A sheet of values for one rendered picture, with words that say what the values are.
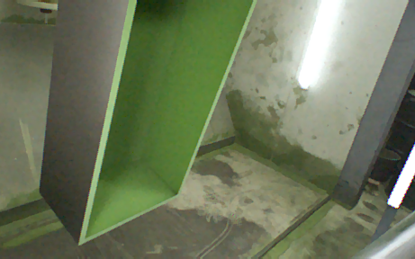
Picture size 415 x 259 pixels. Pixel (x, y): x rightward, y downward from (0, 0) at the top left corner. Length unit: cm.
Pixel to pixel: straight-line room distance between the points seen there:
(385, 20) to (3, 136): 266
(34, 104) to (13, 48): 37
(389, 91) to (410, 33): 41
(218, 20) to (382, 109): 172
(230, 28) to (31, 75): 144
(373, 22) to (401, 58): 34
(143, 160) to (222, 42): 89
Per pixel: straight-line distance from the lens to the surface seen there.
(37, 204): 235
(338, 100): 296
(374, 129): 292
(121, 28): 100
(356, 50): 290
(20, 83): 241
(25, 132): 235
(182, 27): 165
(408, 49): 282
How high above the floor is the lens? 152
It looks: 23 degrees down
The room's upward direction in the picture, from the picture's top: 11 degrees clockwise
